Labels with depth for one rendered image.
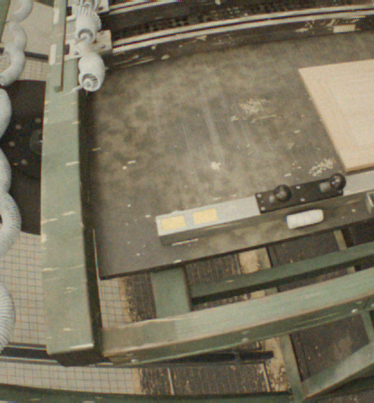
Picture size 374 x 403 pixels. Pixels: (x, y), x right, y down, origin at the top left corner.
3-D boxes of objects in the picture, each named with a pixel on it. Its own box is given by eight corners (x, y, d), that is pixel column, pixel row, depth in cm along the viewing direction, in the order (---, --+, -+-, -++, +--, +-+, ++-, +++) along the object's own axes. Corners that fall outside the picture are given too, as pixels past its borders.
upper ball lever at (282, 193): (283, 205, 108) (296, 200, 95) (267, 209, 108) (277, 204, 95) (280, 189, 108) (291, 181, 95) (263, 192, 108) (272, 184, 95)
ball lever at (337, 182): (333, 194, 108) (350, 188, 95) (317, 198, 108) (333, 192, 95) (329, 178, 108) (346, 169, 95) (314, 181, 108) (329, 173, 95)
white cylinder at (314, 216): (289, 231, 108) (322, 223, 108) (290, 224, 105) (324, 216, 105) (286, 220, 109) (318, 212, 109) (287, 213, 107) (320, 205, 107)
